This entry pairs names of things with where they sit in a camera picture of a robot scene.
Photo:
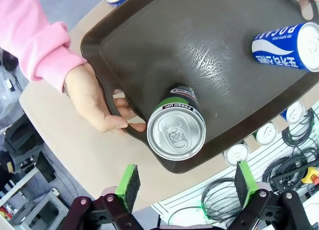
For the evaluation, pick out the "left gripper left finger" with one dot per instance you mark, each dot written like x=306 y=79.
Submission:
x=128 y=187

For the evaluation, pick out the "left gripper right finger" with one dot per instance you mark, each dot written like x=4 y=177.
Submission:
x=245 y=185

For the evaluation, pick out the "black Pepsi can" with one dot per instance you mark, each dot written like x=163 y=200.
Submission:
x=175 y=135
x=235 y=154

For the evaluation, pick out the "dark brown serving tray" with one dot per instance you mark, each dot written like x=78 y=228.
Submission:
x=187 y=45

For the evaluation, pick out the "person's right forearm pink sleeve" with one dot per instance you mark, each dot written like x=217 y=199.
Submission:
x=32 y=35

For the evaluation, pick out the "person's right hand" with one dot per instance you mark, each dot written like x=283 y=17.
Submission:
x=87 y=97

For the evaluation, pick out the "person's left hand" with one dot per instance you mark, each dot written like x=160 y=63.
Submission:
x=307 y=0

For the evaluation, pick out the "green Chilsung cider can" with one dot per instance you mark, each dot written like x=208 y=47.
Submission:
x=266 y=133

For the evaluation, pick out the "yellow red emergency stop button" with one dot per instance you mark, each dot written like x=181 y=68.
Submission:
x=311 y=173

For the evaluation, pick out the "clear plastic storage bin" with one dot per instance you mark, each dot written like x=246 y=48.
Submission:
x=37 y=211

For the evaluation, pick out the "black equipment case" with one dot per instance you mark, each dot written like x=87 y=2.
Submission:
x=22 y=142

